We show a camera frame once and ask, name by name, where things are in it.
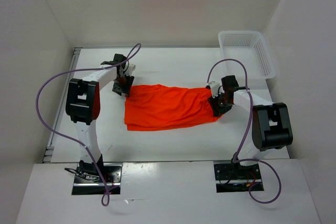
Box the white plastic basket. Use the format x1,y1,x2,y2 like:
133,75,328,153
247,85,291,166
218,30,276,80

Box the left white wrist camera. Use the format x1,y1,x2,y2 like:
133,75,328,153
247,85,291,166
123,62,136,76

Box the purple cable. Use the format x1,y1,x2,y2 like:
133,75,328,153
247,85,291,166
35,42,142,206
206,58,282,204

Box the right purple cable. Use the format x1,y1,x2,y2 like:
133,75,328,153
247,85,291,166
206,58,282,204

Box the orange mesh shorts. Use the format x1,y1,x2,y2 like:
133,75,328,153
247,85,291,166
124,84,219,131

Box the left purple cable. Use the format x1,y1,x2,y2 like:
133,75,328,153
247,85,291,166
35,42,142,206

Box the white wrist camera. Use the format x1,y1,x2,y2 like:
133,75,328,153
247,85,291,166
206,81,221,98
123,62,136,76

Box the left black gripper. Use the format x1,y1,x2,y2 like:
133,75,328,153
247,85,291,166
112,73,134,97

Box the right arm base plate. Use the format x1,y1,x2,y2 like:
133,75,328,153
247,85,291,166
214,161,264,193

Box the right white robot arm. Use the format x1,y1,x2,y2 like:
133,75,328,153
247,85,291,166
206,75,293,178

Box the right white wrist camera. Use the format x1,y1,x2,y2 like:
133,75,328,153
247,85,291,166
206,81,221,98

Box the aluminium table edge rail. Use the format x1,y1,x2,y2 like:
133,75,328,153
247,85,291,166
42,47,82,164

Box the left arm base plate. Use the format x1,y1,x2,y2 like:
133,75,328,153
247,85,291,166
65,163,122,196

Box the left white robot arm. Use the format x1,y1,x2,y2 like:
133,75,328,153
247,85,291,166
66,54,135,182

